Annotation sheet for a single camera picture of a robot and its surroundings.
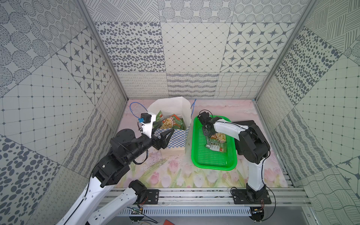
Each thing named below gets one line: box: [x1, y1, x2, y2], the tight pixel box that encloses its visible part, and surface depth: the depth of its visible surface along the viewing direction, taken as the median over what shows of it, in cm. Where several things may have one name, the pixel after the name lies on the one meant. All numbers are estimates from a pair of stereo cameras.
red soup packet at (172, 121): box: [159, 113, 185, 130], surface depth 95 cm
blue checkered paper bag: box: [148, 97, 197, 157], surface depth 91 cm
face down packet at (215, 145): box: [205, 138, 227, 153], surface depth 94 cm
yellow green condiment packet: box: [155, 109, 164, 122], surface depth 96 cm
